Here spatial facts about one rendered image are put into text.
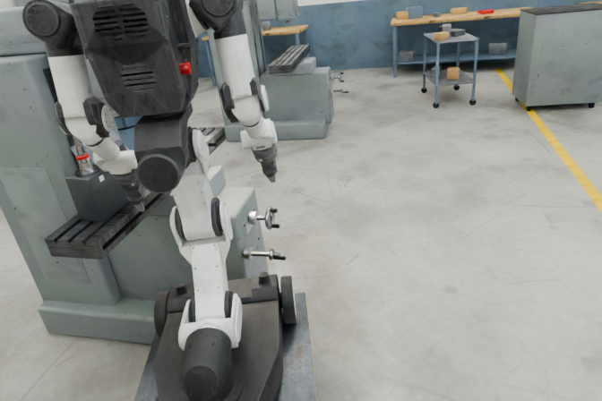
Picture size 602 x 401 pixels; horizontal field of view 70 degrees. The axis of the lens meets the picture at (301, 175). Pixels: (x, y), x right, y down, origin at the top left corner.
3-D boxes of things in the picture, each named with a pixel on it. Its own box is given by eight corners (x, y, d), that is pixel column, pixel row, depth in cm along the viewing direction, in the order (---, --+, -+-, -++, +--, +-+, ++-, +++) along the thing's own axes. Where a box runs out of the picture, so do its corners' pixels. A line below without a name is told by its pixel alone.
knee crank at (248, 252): (288, 256, 214) (286, 246, 212) (284, 264, 209) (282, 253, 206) (245, 254, 220) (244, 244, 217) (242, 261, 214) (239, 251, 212)
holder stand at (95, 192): (139, 196, 189) (126, 153, 181) (103, 222, 171) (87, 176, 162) (116, 193, 193) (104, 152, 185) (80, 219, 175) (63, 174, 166)
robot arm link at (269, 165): (282, 174, 167) (278, 160, 156) (258, 179, 167) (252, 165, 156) (279, 147, 172) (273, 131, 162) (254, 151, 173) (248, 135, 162)
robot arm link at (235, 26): (244, 34, 112) (232, -23, 107) (210, 40, 112) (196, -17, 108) (248, 33, 123) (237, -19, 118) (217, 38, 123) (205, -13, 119)
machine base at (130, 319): (269, 281, 279) (265, 256, 270) (236, 356, 227) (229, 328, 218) (108, 270, 308) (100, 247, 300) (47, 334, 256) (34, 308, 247)
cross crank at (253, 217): (282, 222, 227) (279, 202, 221) (276, 234, 216) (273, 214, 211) (253, 221, 230) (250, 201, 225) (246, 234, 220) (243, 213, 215)
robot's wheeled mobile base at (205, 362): (296, 434, 141) (284, 361, 127) (136, 456, 140) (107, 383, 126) (288, 301, 199) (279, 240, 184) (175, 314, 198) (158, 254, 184)
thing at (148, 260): (270, 276, 258) (256, 185, 232) (253, 314, 230) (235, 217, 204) (150, 268, 278) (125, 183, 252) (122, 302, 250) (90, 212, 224)
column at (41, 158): (165, 280, 291) (94, 40, 225) (124, 333, 250) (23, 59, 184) (100, 276, 303) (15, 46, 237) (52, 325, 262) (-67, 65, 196)
